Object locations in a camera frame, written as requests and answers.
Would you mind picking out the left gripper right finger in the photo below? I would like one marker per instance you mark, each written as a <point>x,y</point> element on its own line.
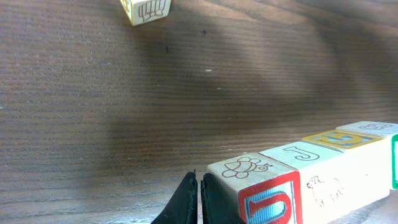
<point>217,208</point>

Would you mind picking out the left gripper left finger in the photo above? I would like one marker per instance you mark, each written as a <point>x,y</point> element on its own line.
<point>182,207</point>

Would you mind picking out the red U letter block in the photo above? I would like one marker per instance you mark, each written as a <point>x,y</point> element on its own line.
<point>262,189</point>

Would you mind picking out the white block red side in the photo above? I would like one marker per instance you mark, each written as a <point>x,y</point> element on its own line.
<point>342,138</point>

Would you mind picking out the green Z letter block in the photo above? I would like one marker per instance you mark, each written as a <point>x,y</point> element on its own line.
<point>388,131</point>

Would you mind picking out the white block green side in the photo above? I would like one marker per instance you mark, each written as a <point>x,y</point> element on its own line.
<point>143,11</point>

